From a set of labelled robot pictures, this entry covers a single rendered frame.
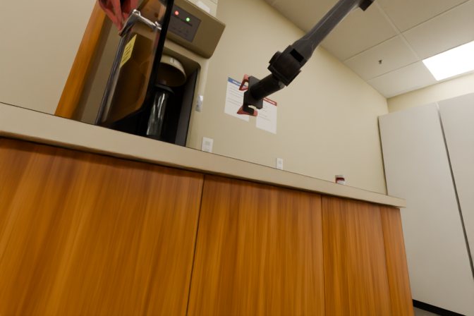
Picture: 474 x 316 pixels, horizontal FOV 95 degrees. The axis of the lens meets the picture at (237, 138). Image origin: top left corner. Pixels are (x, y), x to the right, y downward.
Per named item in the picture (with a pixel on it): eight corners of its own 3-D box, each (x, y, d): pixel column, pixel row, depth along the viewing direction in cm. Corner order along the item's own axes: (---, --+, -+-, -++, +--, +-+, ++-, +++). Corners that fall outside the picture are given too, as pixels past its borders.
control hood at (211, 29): (126, 17, 74) (132, -6, 77) (209, 59, 91) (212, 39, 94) (133, -8, 65) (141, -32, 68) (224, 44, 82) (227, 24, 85)
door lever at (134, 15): (137, 49, 54) (139, 40, 55) (156, 29, 48) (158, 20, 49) (114, 36, 50) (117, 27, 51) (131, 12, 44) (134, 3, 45)
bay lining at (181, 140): (98, 143, 83) (120, 64, 93) (165, 156, 97) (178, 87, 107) (106, 128, 63) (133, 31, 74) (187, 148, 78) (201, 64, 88)
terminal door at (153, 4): (96, 134, 61) (130, 21, 73) (147, 108, 40) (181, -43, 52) (94, 133, 60) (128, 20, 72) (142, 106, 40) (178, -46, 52)
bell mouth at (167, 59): (136, 75, 91) (139, 64, 92) (176, 91, 100) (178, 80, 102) (147, 54, 77) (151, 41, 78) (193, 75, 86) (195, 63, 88)
